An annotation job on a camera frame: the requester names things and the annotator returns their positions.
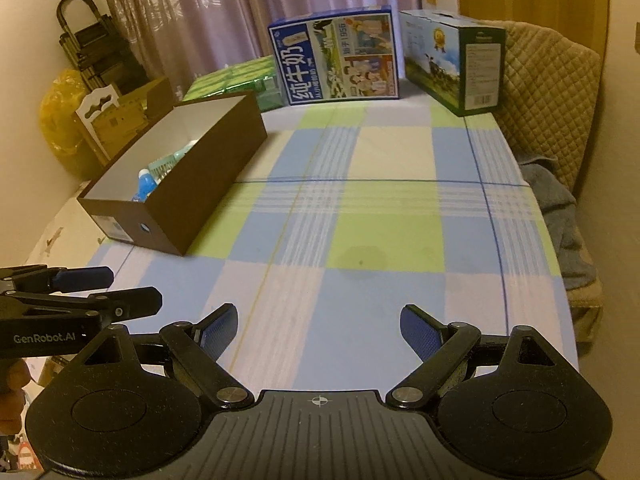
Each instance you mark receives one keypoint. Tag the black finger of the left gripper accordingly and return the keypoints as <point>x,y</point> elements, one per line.
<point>120,305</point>
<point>42,279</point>

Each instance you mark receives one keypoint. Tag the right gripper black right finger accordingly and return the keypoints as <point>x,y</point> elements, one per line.
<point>441,348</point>

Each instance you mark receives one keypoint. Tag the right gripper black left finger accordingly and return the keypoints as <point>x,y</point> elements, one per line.
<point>195,350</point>

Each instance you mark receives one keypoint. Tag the blue tube white cap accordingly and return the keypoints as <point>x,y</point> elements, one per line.
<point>147,184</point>

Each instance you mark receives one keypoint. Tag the light blue handheld fan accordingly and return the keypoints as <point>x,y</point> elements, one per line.
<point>161,167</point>

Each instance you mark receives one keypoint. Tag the left human hand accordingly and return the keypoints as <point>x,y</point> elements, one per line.
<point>15,377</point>

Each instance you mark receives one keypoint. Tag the brown cardboard storage box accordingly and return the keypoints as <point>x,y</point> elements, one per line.
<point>227,131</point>

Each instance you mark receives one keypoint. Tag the yellow plastic bag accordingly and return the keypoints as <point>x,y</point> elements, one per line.
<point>56,122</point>

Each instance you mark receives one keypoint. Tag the plaid blue green tablecloth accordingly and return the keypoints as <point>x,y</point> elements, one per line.
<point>349,212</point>

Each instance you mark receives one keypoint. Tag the open cardboard carton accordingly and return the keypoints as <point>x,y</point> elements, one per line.
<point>119,123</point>

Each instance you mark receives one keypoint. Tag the grey cloth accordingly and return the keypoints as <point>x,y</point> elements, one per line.
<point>558,207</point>

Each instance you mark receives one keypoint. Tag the white carved chair back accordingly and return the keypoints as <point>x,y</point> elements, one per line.
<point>88,110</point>

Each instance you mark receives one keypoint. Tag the black folding hand cart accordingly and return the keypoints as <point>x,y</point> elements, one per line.
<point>100,53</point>

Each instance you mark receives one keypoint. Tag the green tissue pack bundle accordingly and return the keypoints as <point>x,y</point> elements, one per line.
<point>259,76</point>

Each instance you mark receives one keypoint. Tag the green white milk carton box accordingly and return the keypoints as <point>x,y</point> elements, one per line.
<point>457,60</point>

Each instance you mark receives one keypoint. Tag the purple lace curtain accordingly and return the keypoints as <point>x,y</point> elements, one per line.
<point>260,10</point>

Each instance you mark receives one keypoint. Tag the blue milk carton box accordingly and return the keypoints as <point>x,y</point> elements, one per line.
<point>338,55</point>

